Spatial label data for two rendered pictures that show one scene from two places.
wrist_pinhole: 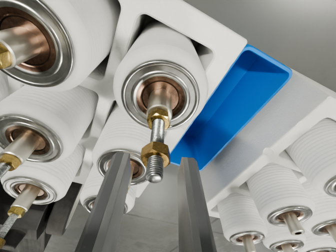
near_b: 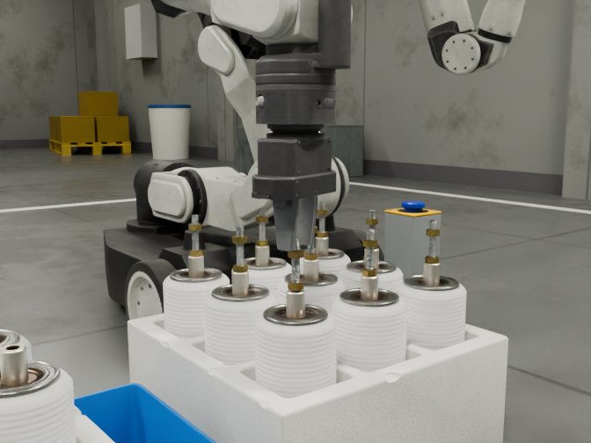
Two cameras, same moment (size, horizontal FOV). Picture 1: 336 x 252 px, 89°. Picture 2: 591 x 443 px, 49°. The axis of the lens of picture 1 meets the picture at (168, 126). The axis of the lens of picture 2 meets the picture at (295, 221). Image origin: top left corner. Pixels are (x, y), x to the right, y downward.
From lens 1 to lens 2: 0.70 m
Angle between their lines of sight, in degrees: 66
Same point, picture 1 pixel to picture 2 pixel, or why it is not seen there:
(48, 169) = (271, 280)
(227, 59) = (273, 403)
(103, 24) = (358, 352)
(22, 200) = (266, 251)
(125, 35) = (343, 367)
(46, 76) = (347, 294)
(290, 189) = not seen: hidden behind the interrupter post
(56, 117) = (316, 294)
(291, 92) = not seen: outside the picture
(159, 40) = (332, 337)
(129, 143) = (265, 302)
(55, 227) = (161, 266)
